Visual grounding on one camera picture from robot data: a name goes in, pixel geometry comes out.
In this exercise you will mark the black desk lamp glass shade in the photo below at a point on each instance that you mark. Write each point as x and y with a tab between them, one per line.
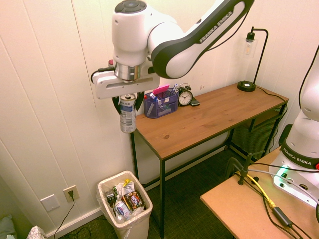
246	85

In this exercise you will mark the beige trash bin with liner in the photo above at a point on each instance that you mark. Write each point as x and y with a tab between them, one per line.
139	224

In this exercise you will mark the blue mesh desk organizer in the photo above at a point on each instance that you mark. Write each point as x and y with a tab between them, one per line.
159	104

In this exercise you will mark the white blue marker pen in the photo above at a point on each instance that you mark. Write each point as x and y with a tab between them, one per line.
176	88

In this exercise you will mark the wooden desk black metal frame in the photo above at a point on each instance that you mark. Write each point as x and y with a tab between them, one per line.
199	119

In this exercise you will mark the black twin-bell alarm clock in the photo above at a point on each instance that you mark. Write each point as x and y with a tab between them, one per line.
185	97

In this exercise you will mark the silver blue drink can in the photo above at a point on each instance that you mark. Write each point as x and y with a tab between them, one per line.
127	117

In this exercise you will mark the brown snack wrapper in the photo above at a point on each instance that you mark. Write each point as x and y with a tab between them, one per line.
133	199

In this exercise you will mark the patterned tissue box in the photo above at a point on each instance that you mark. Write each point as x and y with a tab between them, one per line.
36	232

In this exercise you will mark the black table clamp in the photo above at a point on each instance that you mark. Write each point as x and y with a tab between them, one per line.
243	166

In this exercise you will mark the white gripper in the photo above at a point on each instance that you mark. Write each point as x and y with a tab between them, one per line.
112	85

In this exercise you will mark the pink sticky note pad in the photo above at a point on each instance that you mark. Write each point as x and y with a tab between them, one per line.
161	89

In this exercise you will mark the crushed white blue can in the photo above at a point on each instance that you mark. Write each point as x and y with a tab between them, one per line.
122	208

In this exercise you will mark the white blank wall plate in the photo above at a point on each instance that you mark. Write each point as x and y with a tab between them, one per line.
50	203

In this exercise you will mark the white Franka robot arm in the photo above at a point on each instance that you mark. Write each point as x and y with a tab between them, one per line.
174	49

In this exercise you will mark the beige wall power outlet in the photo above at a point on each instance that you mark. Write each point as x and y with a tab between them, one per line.
71	193

